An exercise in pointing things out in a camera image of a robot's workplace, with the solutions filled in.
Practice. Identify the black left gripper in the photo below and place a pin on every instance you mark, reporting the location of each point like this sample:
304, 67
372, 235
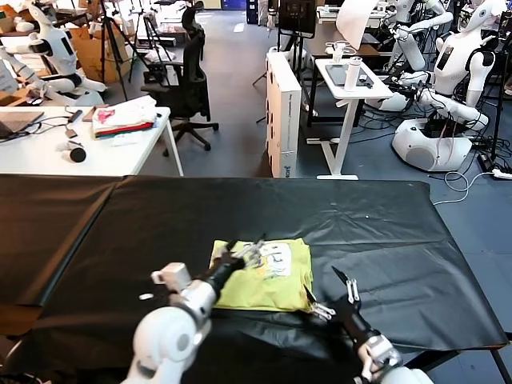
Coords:
224, 274

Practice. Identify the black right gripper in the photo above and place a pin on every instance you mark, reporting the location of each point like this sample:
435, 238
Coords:
354, 320

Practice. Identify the yellow-green t-shirt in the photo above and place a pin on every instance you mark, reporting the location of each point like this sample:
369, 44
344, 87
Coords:
276, 288

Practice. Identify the white humanoid robot raised arm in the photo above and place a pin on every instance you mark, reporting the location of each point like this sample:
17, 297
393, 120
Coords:
412, 48

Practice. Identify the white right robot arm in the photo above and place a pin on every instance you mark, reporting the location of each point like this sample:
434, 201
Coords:
384, 352

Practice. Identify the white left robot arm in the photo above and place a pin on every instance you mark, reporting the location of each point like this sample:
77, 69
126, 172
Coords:
168, 340

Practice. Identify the stack of folded clothes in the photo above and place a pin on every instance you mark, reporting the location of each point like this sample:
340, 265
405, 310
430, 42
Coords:
124, 118

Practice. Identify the large black table cover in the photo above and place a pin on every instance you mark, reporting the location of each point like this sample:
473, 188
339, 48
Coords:
380, 248

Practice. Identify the tall white cardboard box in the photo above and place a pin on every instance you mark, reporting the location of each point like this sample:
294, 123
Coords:
286, 116

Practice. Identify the white tissue packet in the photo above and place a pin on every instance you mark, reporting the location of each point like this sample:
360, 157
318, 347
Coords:
126, 140

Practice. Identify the black office chair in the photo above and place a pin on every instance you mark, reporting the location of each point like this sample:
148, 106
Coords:
194, 80

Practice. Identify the black round speaker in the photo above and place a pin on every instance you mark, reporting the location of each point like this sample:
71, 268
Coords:
78, 155

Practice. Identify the white standing desk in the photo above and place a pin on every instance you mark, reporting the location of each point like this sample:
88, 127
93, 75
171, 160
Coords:
348, 96

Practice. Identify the dark tablet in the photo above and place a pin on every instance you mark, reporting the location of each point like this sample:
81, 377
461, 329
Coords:
336, 74

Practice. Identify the dark brown table cover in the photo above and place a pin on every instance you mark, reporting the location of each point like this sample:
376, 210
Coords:
40, 232

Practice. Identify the black power strip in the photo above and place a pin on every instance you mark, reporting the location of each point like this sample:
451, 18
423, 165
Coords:
485, 161

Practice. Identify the white thermos bottle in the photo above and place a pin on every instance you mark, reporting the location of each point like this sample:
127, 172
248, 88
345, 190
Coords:
352, 76

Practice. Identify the white power strip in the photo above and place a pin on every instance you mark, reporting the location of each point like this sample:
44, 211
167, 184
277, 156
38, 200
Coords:
502, 173

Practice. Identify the black usb hub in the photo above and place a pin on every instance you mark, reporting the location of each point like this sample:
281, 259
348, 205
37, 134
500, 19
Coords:
75, 116

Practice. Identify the small white desk gadget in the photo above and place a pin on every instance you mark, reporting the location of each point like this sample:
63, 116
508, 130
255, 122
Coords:
338, 52

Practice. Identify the long white table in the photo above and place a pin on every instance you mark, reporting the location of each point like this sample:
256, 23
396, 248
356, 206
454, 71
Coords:
40, 156

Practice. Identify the black monitor on stand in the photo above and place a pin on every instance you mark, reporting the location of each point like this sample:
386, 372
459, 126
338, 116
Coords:
296, 16

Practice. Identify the brown cardboard box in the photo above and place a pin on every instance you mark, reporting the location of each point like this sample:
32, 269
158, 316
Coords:
92, 56

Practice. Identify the short black tripod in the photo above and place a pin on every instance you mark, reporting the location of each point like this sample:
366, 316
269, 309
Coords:
149, 20

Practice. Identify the curved white sheet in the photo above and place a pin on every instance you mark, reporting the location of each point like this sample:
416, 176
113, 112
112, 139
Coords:
354, 24

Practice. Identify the black light stand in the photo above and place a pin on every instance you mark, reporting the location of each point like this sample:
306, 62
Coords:
498, 100

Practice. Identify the grey laptop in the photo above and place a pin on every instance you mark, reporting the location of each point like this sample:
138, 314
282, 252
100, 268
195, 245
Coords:
18, 122

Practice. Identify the tall black tripod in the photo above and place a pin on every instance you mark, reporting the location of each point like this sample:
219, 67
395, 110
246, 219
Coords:
105, 28

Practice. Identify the white humanoid robot right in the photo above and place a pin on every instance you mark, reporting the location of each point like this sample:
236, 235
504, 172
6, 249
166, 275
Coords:
456, 64

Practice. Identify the white humanoid robot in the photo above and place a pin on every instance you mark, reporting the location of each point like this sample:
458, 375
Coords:
456, 64
60, 48

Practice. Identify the white humanoid robot left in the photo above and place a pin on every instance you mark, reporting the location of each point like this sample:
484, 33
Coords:
60, 48

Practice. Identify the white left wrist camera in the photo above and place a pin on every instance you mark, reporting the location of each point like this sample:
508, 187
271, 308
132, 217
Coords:
174, 274

